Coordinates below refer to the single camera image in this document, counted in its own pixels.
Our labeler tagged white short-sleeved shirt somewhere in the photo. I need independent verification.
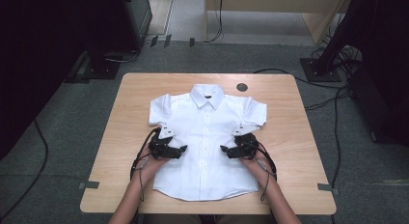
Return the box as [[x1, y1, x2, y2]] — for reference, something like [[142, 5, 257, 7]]
[[148, 83, 268, 202]]

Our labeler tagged thin grey right gripper cable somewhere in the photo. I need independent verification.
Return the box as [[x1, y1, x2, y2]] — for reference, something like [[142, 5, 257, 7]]
[[259, 159, 275, 202]]

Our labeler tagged bundle of black cables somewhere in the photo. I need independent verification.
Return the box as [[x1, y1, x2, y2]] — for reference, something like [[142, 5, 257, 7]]
[[311, 44, 366, 77]]

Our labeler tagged grey tape piece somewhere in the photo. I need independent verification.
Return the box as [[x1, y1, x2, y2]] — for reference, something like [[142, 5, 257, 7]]
[[77, 181, 100, 190], [316, 182, 341, 196]]

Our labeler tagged person's left hand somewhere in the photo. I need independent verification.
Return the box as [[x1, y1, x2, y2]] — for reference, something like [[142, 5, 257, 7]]
[[136, 146, 176, 184]]

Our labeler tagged hanging black cable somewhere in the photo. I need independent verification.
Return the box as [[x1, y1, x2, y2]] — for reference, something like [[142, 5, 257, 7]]
[[204, 0, 225, 43]]

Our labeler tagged black stand post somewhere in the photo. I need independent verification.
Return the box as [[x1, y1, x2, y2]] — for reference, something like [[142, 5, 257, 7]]
[[316, 0, 366, 73]]

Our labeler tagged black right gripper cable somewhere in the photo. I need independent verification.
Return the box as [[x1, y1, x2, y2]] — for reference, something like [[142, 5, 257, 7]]
[[253, 141, 278, 182]]

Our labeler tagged dark grey cabinet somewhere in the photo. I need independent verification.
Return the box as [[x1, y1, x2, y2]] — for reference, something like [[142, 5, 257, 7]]
[[121, 0, 153, 52]]

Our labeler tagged thin grey left gripper cable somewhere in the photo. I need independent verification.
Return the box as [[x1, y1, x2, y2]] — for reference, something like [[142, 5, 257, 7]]
[[138, 155, 150, 203]]

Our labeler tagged short black floor cable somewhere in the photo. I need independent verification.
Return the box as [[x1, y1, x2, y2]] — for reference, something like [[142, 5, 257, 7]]
[[304, 94, 351, 111]]

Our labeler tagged long black floor cable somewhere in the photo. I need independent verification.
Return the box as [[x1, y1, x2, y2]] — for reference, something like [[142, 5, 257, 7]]
[[253, 68, 351, 90]]

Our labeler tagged person's left leg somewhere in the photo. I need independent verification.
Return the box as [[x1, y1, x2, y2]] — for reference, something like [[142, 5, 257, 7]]
[[144, 213, 205, 224]]

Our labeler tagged white cable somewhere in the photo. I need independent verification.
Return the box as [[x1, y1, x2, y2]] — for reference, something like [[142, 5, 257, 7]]
[[104, 40, 152, 64]]

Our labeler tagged light wooden desk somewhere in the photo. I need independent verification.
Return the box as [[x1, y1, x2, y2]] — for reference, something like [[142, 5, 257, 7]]
[[204, 0, 351, 46]]

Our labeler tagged black square stand base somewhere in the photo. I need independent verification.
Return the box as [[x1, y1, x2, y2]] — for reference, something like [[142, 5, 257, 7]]
[[64, 49, 122, 84], [299, 57, 342, 83]]

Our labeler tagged curved black floor cable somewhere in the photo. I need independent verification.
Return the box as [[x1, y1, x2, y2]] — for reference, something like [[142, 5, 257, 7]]
[[0, 119, 49, 222]]

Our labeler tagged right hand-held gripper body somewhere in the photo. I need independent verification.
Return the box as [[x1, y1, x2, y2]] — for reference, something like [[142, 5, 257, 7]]
[[232, 124, 260, 160]]

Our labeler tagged thin grey gripper cable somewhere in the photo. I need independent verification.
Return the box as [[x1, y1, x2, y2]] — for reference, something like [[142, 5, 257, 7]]
[[138, 155, 150, 203], [259, 159, 275, 202]]

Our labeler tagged person's right hand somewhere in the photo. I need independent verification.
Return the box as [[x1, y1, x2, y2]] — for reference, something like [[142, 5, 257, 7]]
[[240, 149, 277, 186]]

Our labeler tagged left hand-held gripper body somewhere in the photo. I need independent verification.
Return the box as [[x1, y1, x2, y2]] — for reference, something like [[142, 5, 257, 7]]
[[148, 123, 178, 160]]

